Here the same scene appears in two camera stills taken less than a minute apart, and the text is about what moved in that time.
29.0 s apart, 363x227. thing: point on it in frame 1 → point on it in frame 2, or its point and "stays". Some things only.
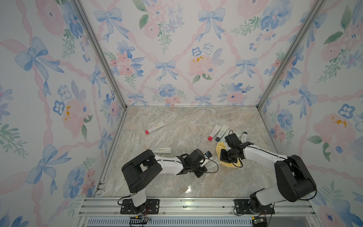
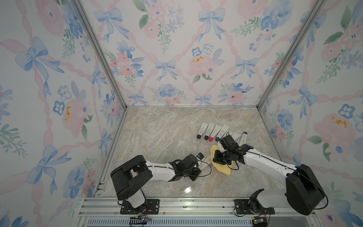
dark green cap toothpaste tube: x=223 y=129 stays
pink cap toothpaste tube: x=215 y=129 stays
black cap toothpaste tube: x=211 y=164 → x=210 y=127
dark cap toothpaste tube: x=244 y=137 stays
